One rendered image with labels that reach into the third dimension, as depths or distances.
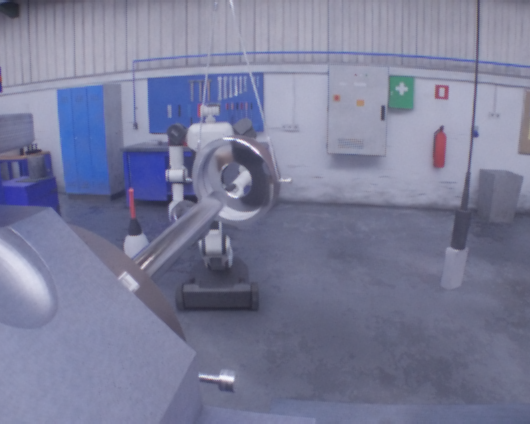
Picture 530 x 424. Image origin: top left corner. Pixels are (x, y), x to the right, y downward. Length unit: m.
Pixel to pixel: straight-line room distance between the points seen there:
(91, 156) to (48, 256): 5.72
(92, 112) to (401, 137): 4.51
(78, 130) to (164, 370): 5.87
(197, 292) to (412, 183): 3.79
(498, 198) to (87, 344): 5.28
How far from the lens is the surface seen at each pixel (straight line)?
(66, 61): 7.03
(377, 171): 5.46
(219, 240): 2.42
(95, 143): 5.97
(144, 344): 0.34
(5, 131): 0.31
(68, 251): 0.36
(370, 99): 5.05
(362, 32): 5.52
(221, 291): 2.61
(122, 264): 0.48
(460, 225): 1.12
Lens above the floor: 1.41
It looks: 16 degrees down
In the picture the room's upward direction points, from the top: straight up
